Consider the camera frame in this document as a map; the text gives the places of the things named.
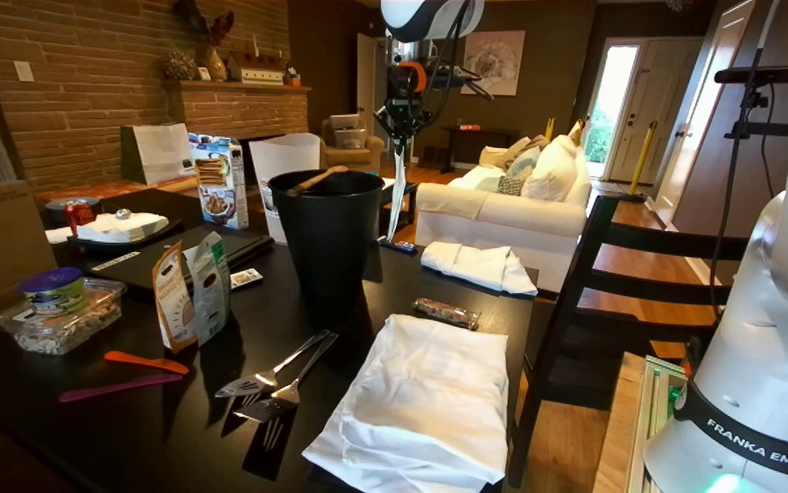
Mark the white sofa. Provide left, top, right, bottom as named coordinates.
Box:
left=414, top=135, right=595, bottom=296

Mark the grey green sofa pillow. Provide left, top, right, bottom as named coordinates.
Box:
left=497, top=144, right=543, bottom=196

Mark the white takeout box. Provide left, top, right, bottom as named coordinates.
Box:
left=73, top=209, right=172, bottom=247

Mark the purple plastic knife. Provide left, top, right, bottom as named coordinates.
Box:
left=58, top=372, right=186, bottom=409

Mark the white translucent bin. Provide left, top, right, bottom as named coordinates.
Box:
left=246, top=132, right=325, bottom=247

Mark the white plastic utensil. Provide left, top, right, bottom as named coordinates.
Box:
left=88, top=248, right=142, bottom=276

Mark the large white folded cloth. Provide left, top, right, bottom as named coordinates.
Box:
left=302, top=311, right=511, bottom=493

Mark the metal serving fork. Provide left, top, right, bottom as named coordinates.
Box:
left=213, top=328, right=335, bottom=403

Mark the black plastic bucket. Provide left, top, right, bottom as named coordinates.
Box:
left=269, top=166, right=388, bottom=306

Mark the clear plastic food container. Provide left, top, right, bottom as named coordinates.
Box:
left=0, top=276, right=128, bottom=359

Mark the framed wall picture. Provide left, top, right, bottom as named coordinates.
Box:
left=459, top=28, right=528, bottom=98

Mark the small blue packet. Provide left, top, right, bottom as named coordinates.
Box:
left=374, top=233, right=422, bottom=257

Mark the tan armchair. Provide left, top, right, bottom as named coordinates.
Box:
left=321, top=109, right=388, bottom=174

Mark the orange plastic knife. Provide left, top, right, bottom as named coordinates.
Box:
left=102, top=347, right=195, bottom=378

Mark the black wooden chair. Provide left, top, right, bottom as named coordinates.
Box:
left=511, top=195, right=749, bottom=477

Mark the white paper bag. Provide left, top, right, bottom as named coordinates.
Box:
left=128, top=121, right=198, bottom=185

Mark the wooden spoon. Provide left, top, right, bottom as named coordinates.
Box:
left=284, top=163, right=351, bottom=200

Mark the brown and white pouch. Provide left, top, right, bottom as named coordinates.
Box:
left=150, top=240, right=198, bottom=357

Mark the blue white cereal box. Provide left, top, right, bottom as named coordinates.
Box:
left=186, top=132, right=251, bottom=233

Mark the green and white pouch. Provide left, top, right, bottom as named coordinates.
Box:
left=184, top=229, right=236, bottom=347

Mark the small white card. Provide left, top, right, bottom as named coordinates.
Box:
left=228, top=266, right=265, bottom=294

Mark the black coffee table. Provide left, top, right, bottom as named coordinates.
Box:
left=377, top=174, right=419, bottom=240

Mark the brown snack bar wrapper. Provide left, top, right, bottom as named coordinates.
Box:
left=410, top=296, right=485, bottom=333

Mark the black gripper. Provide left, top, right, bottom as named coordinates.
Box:
left=374, top=61, right=433, bottom=150

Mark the white sofa pillow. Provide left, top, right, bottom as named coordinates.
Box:
left=523, top=135, right=584, bottom=206

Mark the black camera on stand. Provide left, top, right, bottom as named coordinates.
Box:
left=714, top=62, right=788, bottom=144

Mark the yellow stick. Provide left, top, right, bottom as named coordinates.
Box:
left=627, top=121, right=658, bottom=196

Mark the black flat tray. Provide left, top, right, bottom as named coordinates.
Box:
left=90, top=224, right=276, bottom=294

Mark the light wooden crate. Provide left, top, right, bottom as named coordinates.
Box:
left=590, top=350, right=693, bottom=493

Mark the vase with dried flowers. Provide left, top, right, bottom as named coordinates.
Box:
left=172, top=0, right=238, bottom=85

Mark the white paper towel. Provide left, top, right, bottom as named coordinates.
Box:
left=383, top=141, right=414, bottom=247

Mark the small white folded cloth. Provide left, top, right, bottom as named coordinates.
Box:
left=419, top=239, right=543, bottom=298

